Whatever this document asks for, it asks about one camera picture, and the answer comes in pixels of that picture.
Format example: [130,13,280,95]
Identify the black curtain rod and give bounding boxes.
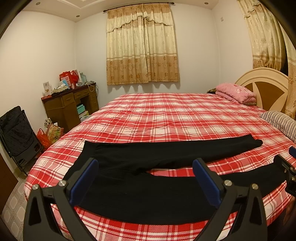
[103,1,175,13]

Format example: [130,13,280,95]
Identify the black folding chair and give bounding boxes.
[1,106,43,175]

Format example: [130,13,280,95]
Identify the patterned gift bag on floor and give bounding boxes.
[46,123,64,144]

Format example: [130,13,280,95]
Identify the cream wooden headboard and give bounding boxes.
[235,67,288,113]

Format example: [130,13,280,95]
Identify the dark wooden desk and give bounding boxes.
[41,82,99,133]

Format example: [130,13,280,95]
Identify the striped pillow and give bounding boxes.
[260,110,296,143]

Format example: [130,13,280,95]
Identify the white card on desk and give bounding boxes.
[43,82,52,96]

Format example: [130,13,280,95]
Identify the black pants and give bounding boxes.
[63,134,290,226]

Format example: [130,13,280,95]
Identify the beige window curtain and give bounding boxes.
[106,3,180,85]

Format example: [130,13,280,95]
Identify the red plastic bag on floor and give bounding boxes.
[37,128,51,150]

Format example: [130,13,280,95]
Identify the beige side curtain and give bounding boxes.
[237,0,295,119]

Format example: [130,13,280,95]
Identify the red gift bag on desk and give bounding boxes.
[59,70,79,89]

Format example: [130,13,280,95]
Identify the teal box in desk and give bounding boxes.
[77,104,85,114]

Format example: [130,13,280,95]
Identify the pink folded blanket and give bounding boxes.
[215,83,257,105]

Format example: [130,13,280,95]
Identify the red plaid bed cover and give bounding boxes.
[24,93,295,240]

